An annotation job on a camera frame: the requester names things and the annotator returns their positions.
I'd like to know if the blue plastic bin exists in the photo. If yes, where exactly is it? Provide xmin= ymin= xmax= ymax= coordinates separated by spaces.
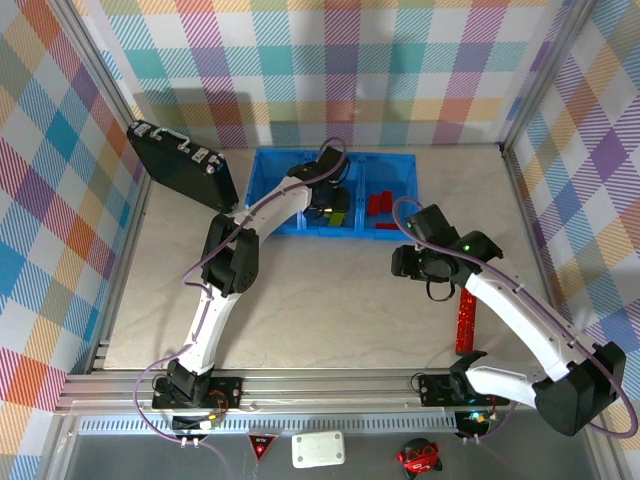
xmin=243 ymin=148 xmax=307 ymax=235
xmin=299 ymin=151 xmax=364 ymax=237
xmin=357 ymin=153 xmax=419 ymax=243

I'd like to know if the long red brick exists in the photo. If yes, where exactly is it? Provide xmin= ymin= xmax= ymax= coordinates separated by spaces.
xmin=455 ymin=288 xmax=478 ymax=353

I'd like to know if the small controller board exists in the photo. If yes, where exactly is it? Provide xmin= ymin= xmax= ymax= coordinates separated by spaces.
xmin=457 ymin=409 xmax=494 ymax=436
xmin=172 ymin=412 xmax=224 ymax=432

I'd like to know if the white plate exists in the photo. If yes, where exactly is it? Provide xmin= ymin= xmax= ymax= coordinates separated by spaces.
xmin=291 ymin=430 xmax=347 ymax=470

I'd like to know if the red triangular button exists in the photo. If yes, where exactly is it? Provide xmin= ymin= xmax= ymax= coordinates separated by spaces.
xmin=247 ymin=433 xmax=277 ymax=465

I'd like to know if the aluminium side rail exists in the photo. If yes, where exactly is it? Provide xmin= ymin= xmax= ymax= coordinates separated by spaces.
xmin=82 ymin=159 xmax=154 ymax=376
xmin=499 ymin=144 xmax=576 ymax=374

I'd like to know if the black briefcase with silver handle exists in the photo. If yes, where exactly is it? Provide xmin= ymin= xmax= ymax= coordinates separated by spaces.
xmin=126 ymin=121 xmax=240 ymax=215

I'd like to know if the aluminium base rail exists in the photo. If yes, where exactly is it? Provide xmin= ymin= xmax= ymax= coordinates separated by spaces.
xmin=54 ymin=367 xmax=606 ymax=415

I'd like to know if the grey slotted cable duct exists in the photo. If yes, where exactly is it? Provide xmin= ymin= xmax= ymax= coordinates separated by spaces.
xmin=79 ymin=417 xmax=459 ymax=435

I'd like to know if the aluminium frame post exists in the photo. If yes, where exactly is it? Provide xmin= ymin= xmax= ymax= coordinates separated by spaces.
xmin=49 ymin=0 xmax=151 ymax=171
xmin=499 ymin=0 xmax=601 ymax=151

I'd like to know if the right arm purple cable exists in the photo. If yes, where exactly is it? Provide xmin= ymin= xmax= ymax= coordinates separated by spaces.
xmin=392 ymin=196 xmax=640 ymax=444

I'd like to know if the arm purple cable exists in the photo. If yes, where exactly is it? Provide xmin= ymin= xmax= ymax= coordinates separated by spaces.
xmin=133 ymin=138 xmax=349 ymax=444
xmin=392 ymin=196 xmax=640 ymax=444

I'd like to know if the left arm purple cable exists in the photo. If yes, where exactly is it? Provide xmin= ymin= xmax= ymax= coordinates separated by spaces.
xmin=133 ymin=138 xmax=349 ymax=444

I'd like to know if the thin purple cable lead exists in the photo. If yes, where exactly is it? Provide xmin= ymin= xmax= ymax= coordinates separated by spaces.
xmin=197 ymin=439 xmax=236 ymax=480

